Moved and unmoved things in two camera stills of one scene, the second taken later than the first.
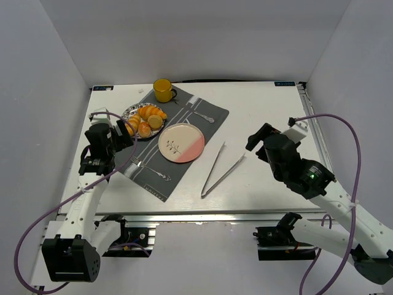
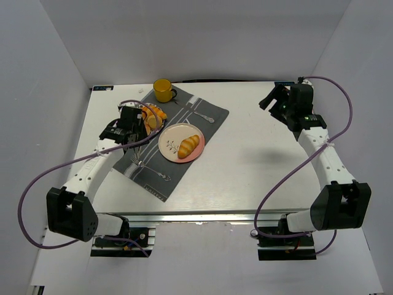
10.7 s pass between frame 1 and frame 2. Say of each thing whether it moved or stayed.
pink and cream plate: stayed
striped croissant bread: moved
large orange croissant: stayed
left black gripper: moved
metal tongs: moved
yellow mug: stayed
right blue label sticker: stayed
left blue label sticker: stayed
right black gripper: moved
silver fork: stayed
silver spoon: stayed
